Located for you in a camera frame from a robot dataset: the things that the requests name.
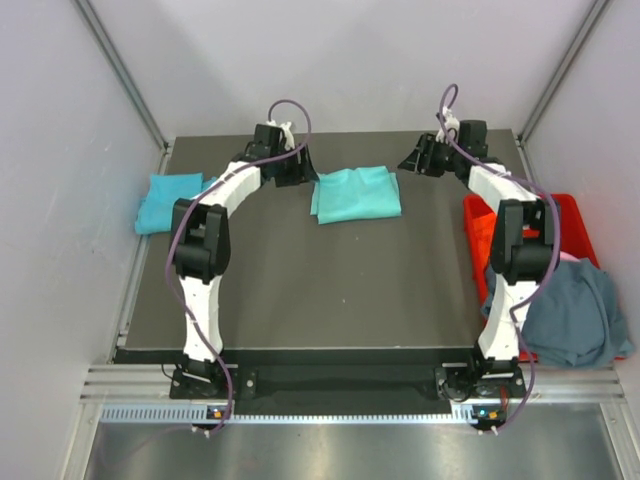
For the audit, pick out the grey-blue t-shirt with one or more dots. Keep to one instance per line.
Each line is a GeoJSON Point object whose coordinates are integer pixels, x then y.
{"type": "Point", "coordinates": [574, 323]}

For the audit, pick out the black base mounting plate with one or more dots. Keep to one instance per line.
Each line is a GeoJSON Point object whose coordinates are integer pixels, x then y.
{"type": "Point", "coordinates": [347, 381]}

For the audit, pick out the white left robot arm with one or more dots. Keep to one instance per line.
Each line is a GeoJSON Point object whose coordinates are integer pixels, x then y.
{"type": "Point", "coordinates": [200, 248]}

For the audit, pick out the red plastic bin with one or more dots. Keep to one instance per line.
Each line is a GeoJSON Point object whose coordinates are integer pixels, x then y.
{"type": "Point", "coordinates": [574, 240]}

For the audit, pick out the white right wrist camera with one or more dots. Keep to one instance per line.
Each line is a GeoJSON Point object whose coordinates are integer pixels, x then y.
{"type": "Point", "coordinates": [449, 126]}

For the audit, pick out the pink t-shirt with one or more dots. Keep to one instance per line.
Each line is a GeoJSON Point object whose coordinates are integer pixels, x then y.
{"type": "Point", "coordinates": [567, 257]}

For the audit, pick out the teal t-shirt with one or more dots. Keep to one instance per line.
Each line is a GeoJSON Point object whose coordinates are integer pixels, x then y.
{"type": "Point", "coordinates": [365, 193]}

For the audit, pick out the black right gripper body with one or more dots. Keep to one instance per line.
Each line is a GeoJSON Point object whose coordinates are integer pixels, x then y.
{"type": "Point", "coordinates": [440, 157]}

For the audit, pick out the orange t-shirt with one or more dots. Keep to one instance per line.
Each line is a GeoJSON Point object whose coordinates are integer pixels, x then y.
{"type": "Point", "coordinates": [481, 229]}

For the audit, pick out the grey aluminium corner post right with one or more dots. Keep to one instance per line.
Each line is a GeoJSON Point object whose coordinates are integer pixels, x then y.
{"type": "Point", "coordinates": [594, 14]}

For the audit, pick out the grey aluminium corner post left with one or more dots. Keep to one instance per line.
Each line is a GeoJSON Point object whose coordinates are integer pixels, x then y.
{"type": "Point", "coordinates": [91, 18]}

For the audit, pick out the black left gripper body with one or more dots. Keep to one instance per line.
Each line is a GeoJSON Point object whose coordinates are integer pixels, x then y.
{"type": "Point", "coordinates": [288, 172]}

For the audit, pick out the folded blue t-shirt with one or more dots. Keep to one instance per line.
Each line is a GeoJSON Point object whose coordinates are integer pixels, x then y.
{"type": "Point", "coordinates": [155, 210]}

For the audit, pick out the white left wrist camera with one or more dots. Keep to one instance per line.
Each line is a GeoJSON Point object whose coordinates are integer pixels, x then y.
{"type": "Point", "coordinates": [287, 134]}

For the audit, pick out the grey aluminium corner post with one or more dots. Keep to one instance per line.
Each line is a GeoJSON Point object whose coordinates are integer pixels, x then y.
{"type": "Point", "coordinates": [594, 14]}
{"type": "Point", "coordinates": [91, 18]}

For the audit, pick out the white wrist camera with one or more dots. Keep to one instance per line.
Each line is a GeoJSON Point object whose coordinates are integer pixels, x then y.
{"type": "Point", "coordinates": [449, 126]}
{"type": "Point", "coordinates": [287, 134]}

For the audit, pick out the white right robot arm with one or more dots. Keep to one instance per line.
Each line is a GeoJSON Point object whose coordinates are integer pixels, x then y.
{"type": "Point", "coordinates": [524, 249]}

